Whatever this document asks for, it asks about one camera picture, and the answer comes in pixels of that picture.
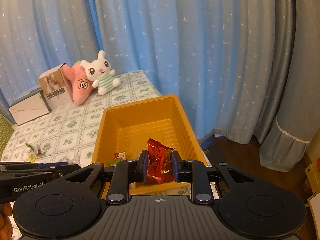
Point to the dark green snack stick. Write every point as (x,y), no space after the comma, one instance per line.
(35,149)

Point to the pink star plush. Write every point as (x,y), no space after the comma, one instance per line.
(81,86)

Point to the green candy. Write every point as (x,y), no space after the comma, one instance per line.
(114,163)

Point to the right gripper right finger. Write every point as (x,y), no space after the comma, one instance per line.
(197,175)

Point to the white bunny plush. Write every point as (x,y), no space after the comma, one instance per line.
(101,74)

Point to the blue star curtain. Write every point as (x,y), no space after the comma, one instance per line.
(227,60)

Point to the white green cardboard box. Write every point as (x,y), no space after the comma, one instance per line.
(30,105)

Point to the long red snack packet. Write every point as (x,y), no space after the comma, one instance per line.
(159,165)

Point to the red patterned candy packet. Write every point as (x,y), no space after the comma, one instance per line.
(120,156)

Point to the green chevron cushion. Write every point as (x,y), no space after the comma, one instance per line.
(6,131)

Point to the tan product box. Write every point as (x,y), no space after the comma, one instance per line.
(56,87)

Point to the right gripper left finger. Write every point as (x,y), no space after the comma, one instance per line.
(122,175)

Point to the grey lace curtain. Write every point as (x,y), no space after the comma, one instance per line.
(290,116)

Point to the green floral tablecloth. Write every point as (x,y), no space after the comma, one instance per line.
(73,129)

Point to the left hand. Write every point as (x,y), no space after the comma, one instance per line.
(6,228)

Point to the orange plastic tray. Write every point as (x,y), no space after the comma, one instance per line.
(127,128)

